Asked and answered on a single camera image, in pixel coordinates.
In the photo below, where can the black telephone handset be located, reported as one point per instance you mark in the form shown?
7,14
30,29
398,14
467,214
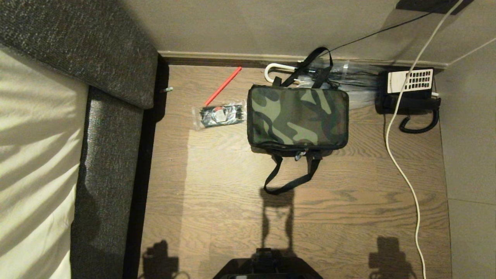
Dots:
414,104

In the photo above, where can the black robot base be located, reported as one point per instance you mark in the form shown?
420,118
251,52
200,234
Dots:
267,267

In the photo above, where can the camouflage fabric zip bag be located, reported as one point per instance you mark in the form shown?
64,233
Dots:
296,114

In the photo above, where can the small metal pin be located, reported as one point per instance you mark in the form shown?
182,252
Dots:
168,89

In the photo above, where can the black wall socket plate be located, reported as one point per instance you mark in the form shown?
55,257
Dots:
426,4

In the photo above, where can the beige skirting board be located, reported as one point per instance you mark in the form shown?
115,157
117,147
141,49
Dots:
213,55

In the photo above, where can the red thin stick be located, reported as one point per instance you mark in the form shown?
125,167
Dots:
223,85

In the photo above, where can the white mattress sheet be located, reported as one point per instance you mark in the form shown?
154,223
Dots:
31,155

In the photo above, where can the grey fabric bed frame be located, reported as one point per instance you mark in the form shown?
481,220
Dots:
97,46

